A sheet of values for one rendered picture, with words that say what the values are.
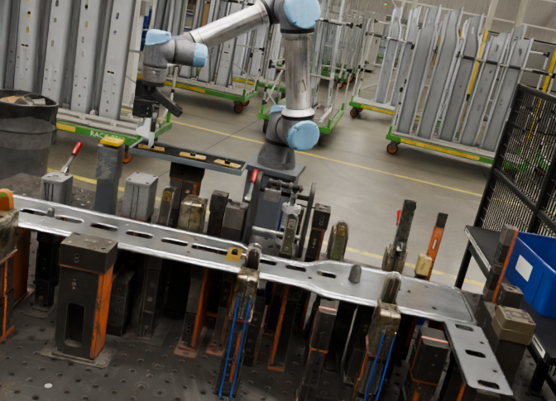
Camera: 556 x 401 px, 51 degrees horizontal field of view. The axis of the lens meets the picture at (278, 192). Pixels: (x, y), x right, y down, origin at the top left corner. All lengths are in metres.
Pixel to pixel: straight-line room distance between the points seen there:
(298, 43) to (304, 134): 0.31
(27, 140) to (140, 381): 3.04
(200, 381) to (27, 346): 0.47
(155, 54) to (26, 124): 2.61
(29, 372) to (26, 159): 2.99
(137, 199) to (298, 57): 0.71
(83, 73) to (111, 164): 4.15
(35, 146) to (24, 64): 2.01
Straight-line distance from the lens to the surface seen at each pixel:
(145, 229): 1.74
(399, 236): 1.78
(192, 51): 1.90
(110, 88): 6.02
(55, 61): 6.22
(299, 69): 2.02
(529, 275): 1.82
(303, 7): 1.97
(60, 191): 1.89
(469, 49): 8.74
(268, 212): 2.23
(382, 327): 1.45
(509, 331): 1.60
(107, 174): 2.01
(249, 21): 2.07
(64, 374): 1.65
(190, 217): 1.77
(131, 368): 1.68
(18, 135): 4.45
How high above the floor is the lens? 1.68
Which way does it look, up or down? 17 degrees down
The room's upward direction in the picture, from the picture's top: 11 degrees clockwise
